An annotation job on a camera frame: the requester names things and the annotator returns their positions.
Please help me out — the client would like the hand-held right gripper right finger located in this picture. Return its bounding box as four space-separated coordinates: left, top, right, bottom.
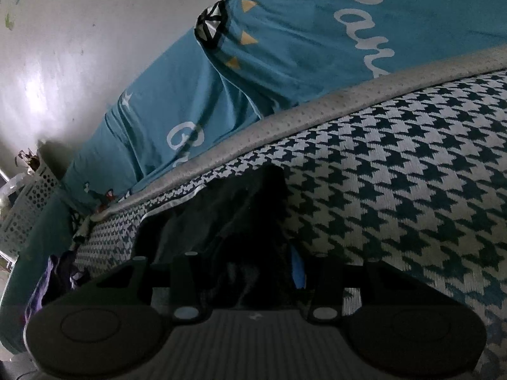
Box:
291 245 436 322

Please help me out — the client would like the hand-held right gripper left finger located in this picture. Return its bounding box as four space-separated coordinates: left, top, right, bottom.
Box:
95 252 210 322

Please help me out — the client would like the black garment with red print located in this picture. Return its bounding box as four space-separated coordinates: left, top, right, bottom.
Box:
135 164 304 311

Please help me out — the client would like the houndstooth blanket with grey edge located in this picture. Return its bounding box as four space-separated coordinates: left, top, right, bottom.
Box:
75 45 507 380

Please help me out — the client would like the purple cloth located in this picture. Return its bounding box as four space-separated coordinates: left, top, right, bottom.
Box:
24 253 92 321

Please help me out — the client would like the dark teal cloth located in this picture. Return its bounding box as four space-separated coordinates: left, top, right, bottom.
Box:
0 190 82 355

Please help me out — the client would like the white perforated basket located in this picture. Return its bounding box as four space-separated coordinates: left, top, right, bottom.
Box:
0 162 61 255

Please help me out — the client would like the white plastic bag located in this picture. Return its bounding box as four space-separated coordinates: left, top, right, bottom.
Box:
0 174 29 207

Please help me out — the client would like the blue printed bed sheet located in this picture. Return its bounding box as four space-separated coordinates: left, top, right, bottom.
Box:
59 0 507 214

